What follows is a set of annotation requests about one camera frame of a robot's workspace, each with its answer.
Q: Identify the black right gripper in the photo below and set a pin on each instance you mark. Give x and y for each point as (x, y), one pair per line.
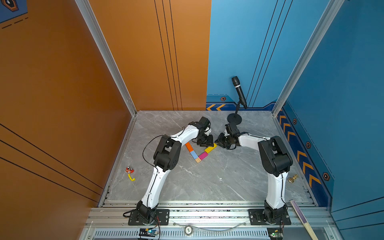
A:
(219, 141)

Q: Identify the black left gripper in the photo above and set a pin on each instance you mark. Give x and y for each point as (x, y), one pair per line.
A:
(210, 143)

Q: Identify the yellow building block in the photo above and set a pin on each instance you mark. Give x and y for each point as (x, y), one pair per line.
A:
(209, 149)

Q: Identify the pink building block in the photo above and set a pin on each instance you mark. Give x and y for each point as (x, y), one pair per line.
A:
(203, 155)

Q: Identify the orange building block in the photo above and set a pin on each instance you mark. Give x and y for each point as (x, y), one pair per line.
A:
(189, 147)

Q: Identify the blue building block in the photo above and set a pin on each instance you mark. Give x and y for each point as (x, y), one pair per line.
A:
(194, 155)

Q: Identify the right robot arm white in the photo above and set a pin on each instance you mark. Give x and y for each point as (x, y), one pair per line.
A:
(276, 162)

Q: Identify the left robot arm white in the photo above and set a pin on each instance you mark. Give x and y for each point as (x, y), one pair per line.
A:
(166, 157)

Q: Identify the black microphone stand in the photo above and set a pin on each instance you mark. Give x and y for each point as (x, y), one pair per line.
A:
(235, 118)

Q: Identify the black microphone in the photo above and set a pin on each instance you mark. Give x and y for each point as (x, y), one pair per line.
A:
(237, 85)

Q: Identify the brass bell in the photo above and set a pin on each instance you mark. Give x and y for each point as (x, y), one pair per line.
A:
(293, 178)

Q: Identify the small red toy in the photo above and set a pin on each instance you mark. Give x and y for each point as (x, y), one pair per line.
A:
(129, 170)

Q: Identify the round silver disc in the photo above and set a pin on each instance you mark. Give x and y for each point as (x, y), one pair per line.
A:
(188, 230)

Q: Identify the right green circuit board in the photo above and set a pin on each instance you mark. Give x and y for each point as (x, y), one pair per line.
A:
(275, 234)

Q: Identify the green circuit board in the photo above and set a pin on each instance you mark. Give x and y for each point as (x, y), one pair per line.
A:
(149, 234)
(275, 234)

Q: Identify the left green circuit board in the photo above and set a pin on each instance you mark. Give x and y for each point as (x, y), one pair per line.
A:
(149, 234)

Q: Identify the folded hand fan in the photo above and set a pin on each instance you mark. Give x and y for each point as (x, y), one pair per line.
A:
(303, 220)

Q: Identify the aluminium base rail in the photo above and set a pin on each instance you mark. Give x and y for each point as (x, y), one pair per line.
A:
(225, 220)

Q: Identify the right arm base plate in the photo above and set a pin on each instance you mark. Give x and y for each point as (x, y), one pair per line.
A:
(269, 217)

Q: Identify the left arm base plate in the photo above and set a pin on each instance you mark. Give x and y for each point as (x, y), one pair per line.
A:
(161, 216)

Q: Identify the aluminium corner post right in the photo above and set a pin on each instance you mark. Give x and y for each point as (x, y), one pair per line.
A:
(319, 32)

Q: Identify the aluminium corner post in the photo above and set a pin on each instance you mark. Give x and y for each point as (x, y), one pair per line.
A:
(101, 42)
(319, 32)

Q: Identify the aluminium corner post left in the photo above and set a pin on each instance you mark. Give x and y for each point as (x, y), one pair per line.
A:
(101, 42)

